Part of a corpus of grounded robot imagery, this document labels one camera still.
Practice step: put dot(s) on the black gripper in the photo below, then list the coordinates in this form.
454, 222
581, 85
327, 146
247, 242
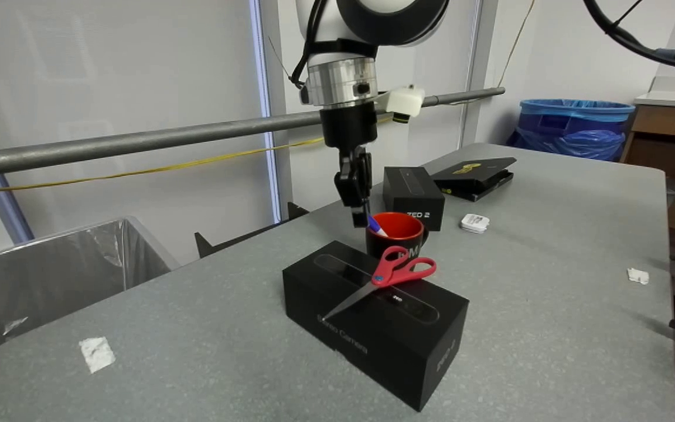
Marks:
347, 129

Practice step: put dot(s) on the blue and white marker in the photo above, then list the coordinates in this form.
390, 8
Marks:
376, 229

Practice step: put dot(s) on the black mug red inside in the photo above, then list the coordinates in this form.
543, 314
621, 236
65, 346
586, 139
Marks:
402, 229

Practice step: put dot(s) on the black upright box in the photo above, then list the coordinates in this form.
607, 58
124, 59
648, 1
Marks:
410, 190

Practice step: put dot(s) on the flat black box yellow logo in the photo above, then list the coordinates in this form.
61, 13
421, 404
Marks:
474, 179

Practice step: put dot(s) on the small white case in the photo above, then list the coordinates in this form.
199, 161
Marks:
474, 224

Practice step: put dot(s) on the black box under scissors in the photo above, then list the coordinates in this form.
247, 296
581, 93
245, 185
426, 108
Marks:
404, 339

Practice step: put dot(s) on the blue lined trash bin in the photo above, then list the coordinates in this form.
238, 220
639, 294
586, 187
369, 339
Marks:
577, 128

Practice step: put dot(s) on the white tape piece near edge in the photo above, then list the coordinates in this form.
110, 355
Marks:
639, 275

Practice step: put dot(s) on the white tape piece far corner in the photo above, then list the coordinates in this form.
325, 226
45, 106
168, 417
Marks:
96, 352

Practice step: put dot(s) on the grey plastic bin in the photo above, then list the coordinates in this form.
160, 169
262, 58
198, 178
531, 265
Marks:
60, 275

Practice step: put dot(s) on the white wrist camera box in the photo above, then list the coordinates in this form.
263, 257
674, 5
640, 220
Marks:
402, 104

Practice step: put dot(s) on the red handled scissors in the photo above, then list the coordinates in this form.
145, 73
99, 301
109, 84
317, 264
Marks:
397, 265

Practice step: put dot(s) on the grey metal rail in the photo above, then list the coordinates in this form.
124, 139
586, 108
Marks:
144, 142

